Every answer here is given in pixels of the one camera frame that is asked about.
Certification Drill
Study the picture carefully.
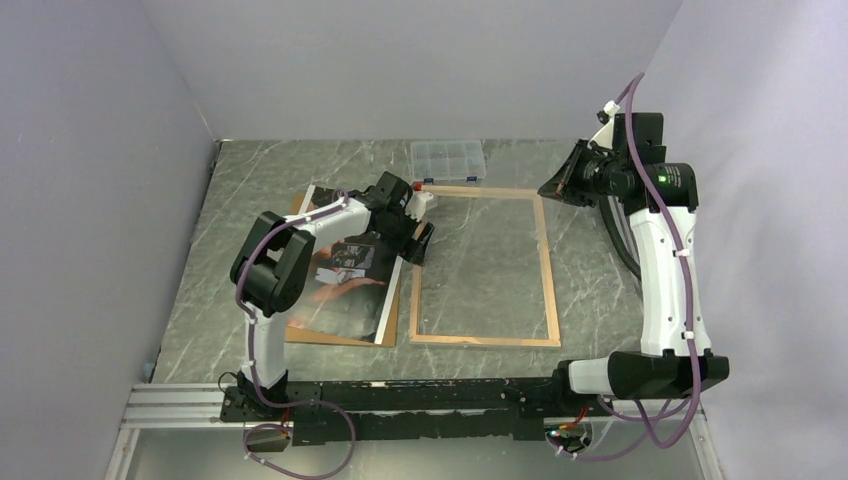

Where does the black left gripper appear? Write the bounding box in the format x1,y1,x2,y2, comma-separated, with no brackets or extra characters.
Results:
376,205,434,266

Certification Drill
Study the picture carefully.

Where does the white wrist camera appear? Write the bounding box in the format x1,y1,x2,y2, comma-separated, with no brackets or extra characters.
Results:
588,100,620,150
407,182,438,221

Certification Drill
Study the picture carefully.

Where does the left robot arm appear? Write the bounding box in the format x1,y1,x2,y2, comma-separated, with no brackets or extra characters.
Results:
230,172,434,420

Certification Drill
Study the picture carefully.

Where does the brown backing board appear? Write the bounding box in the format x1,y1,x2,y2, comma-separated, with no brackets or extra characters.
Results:
284,192,425,349

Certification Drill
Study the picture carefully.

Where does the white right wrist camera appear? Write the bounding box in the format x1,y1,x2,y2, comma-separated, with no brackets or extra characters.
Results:
588,100,620,150

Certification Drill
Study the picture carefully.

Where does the clear plastic organizer box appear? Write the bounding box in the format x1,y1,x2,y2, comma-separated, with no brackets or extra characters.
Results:
410,139,487,185

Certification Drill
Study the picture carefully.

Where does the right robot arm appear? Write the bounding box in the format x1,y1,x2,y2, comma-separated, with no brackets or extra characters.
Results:
537,111,730,415

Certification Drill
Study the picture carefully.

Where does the aluminium front rail frame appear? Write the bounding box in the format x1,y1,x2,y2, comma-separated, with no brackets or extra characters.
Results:
104,376,727,480

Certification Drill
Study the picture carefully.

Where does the black corrugated hose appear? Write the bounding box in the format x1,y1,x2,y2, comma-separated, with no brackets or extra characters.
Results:
599,198,644,283

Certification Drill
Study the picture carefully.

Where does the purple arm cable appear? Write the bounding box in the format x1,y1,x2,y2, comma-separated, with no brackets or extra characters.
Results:
237,192,359,478
546,71,705,463

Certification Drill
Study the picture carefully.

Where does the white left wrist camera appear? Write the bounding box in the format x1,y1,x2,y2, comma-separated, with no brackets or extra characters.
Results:
407,182,438,221

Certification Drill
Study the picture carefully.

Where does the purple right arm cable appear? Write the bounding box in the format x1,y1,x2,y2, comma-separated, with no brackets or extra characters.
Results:
546,71,705,463

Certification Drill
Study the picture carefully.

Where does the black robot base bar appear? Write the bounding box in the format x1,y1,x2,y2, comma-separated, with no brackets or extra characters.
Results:
219,375,604,446

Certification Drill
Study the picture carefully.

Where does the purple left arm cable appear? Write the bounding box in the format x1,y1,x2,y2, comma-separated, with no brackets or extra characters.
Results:
237,192,359,478

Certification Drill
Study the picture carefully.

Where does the printed photo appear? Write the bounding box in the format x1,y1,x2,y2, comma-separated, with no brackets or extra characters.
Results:
284,185,405,347

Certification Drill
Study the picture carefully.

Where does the white wooden picture frame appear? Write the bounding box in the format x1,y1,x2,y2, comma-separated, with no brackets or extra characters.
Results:
409,185,562,349

